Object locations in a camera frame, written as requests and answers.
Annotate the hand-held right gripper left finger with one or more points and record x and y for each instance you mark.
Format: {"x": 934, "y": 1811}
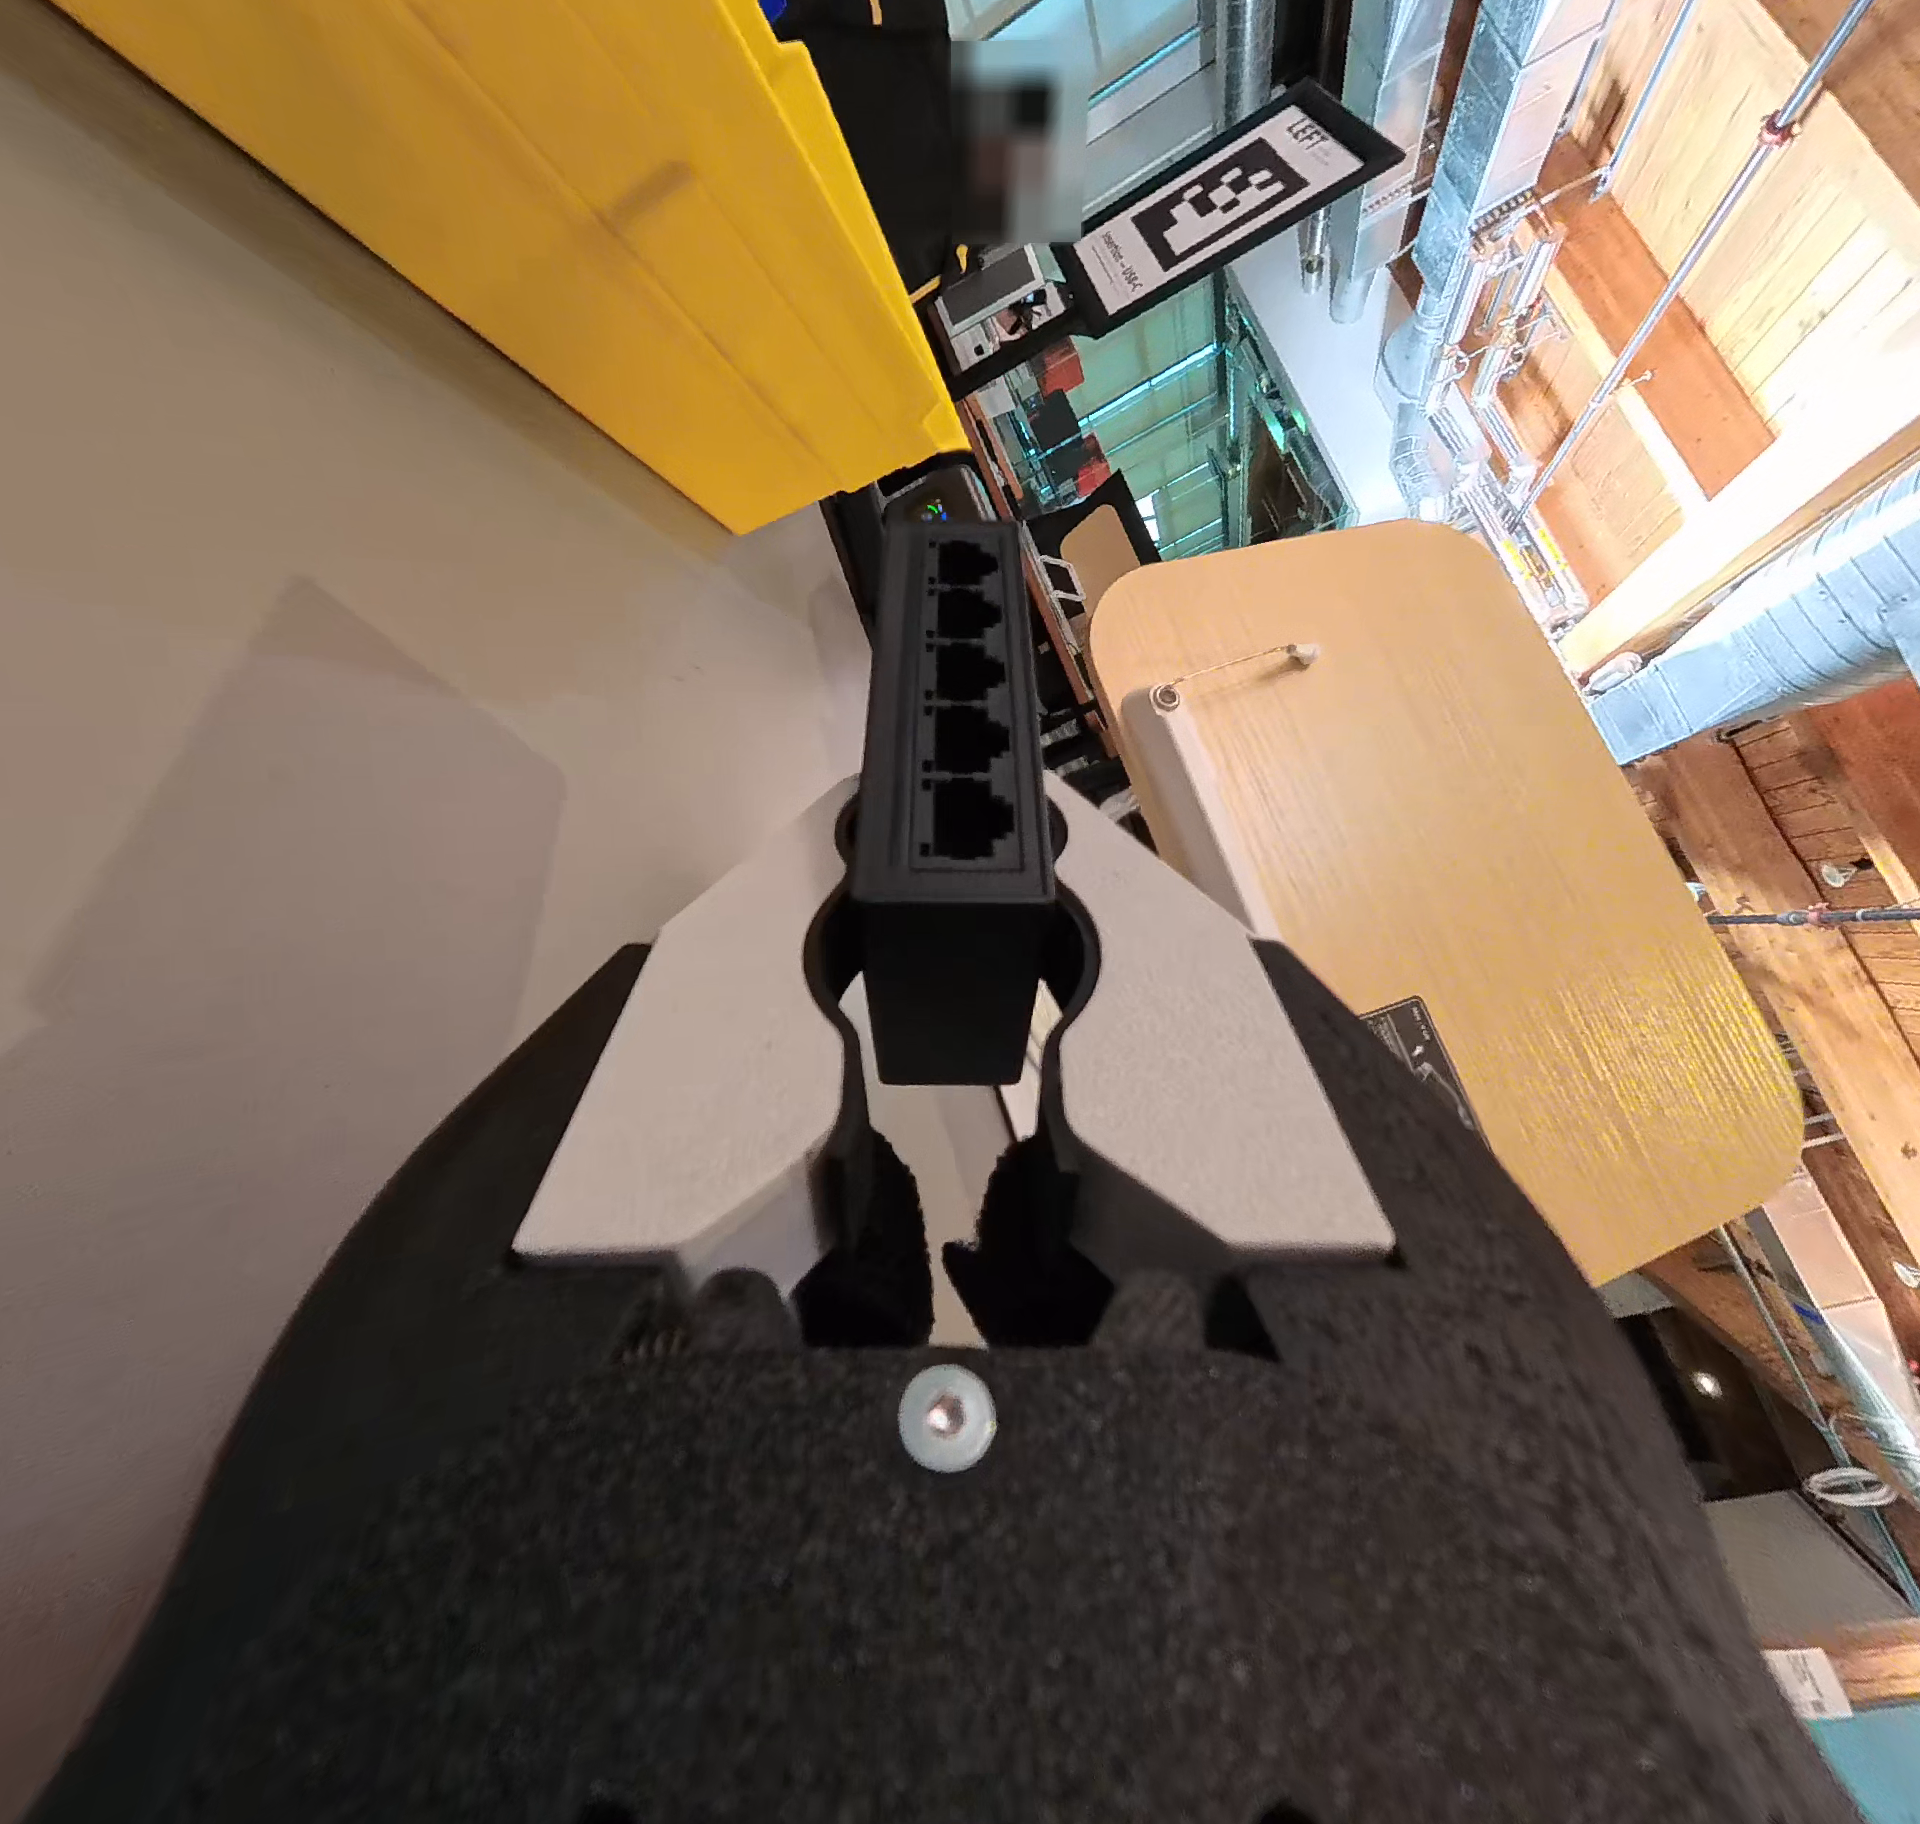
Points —
{"x": 705, "y": 1075}

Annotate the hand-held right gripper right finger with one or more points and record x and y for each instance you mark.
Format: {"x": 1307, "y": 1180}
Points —
{"x": 1200, "y": 1090}

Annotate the black five-port ethernet switch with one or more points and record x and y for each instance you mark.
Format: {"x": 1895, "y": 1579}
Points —
{"x": 952, "y": 984}

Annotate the black device with green light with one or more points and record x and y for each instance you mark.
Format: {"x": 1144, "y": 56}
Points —
{"x": 937, "y": 502}

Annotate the person's black clothing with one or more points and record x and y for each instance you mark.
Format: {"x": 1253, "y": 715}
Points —
{"x": 871, "y": 115}

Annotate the black label sticker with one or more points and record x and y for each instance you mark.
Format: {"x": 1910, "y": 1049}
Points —
{"x": 1426, "y": 1051}

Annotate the small light wood panel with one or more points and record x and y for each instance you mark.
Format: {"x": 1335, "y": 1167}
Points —
{"x": 1102, "y": 549}

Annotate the white metal bar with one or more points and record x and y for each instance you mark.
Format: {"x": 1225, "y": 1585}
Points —
{"x": 1185, "y": 790}

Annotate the blue plastic crate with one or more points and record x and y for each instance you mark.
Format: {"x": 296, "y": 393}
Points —
{"x": 768, "y": 2}

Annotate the light wood folding tabletop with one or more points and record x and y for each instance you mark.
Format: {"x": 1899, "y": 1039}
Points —
{"x": 1501, "y": 834}

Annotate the yellow plastic bin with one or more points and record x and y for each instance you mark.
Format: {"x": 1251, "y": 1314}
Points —
{"x": 525, "y": 130}

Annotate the metal sprinkler pipe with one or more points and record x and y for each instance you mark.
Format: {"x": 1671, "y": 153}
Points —
{"x": 1725, "y": 205}

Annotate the silver foil ventilation duct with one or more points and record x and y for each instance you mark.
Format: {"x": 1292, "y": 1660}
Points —
{"x": 1477, "y": 130}

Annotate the pale painted ceiling duct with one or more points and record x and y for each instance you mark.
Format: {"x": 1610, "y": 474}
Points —
{"x": 1770, "y": 624}

